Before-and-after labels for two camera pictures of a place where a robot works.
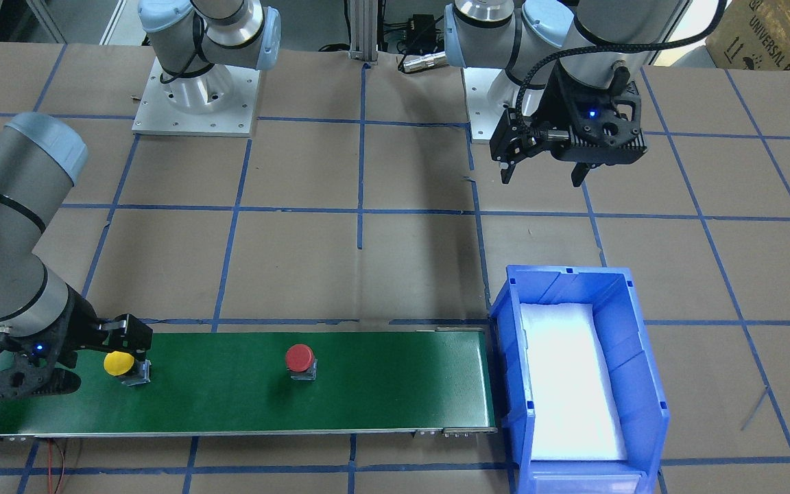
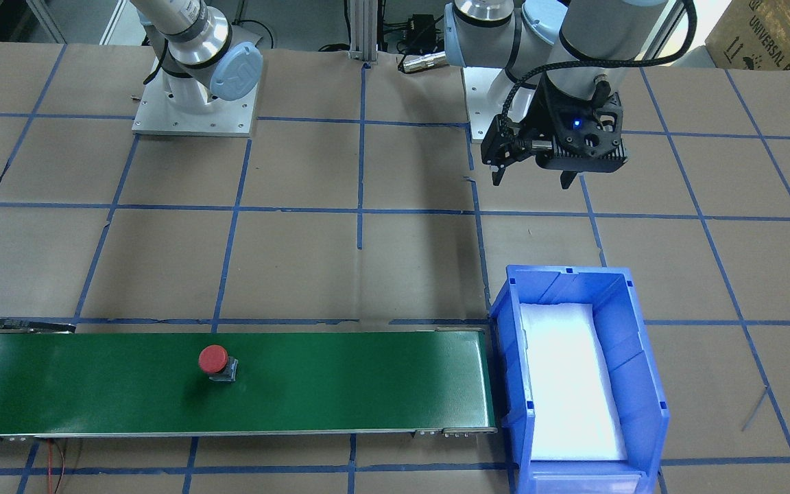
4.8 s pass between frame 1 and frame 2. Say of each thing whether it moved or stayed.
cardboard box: stayed
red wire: stayed
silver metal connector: stayed
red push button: moved
